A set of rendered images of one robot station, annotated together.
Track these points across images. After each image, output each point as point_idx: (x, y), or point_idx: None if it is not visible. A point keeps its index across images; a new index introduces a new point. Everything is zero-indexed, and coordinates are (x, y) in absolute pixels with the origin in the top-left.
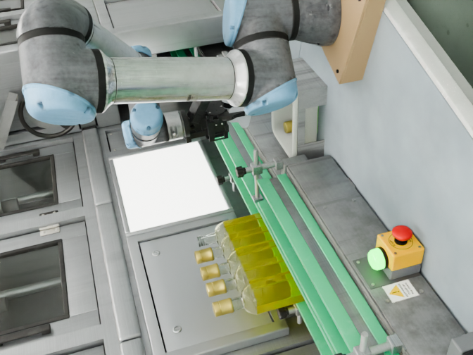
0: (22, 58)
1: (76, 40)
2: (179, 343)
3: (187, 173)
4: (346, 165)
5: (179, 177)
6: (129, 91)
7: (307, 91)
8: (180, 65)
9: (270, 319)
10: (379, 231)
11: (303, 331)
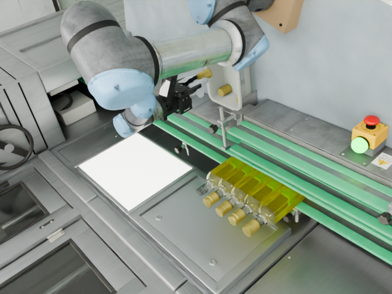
0: (83, 55)
1: (121, 30)
2: (221, 271)
3: (144, 156)
4: (286, 99)
5: (140, 160)
6: (170, 64)
7: None
8: (195, 37)
9: (274, 228)
10: (339, 131)
11: (298, 227)
